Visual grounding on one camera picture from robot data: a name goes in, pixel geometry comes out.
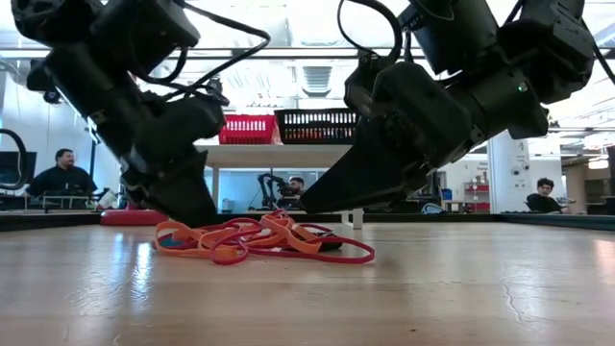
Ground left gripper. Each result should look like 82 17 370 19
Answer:
90 103 217 228

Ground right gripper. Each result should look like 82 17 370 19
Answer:
300 62 481 215

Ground blue spiral hair tie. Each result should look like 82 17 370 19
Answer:
156 234 188 250

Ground black spiral hair tie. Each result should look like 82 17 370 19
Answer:
311 234 343 252

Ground red rubber band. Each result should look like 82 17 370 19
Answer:
210 218 376 266
209 230 251 266

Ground pale orange wide rubber band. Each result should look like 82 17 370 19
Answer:
258 209 323 255

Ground person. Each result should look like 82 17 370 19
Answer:
26 147 99 199
287 176 307 199
526 177 573 215

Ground white bottle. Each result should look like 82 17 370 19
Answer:
95 188 119 211

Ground black plastic basket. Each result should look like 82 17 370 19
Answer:
273 108 361 145

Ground red plastic basket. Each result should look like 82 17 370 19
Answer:
218 113 281 146

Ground white perforated shelf riser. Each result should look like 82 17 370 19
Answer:
194 143 365 230

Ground red storage cart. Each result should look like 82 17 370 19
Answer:
463 181 491 214

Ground white column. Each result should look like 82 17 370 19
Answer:
486 129 531 214

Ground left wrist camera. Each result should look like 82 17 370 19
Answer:
153 93 228 153

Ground silver ventilation duct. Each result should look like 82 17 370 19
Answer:
301 64 335 98

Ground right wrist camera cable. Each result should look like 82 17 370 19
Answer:
335 0 406 63

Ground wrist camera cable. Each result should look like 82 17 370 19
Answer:
134 0 272 105
335 0 406 63

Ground black curved hose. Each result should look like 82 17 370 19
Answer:
0 128 29 191

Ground black wall screen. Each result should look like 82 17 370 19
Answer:
0 151 38 186

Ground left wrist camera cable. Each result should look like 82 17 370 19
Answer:
134 0 272 105

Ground black aluminium table frame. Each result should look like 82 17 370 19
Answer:
0 210 615 233

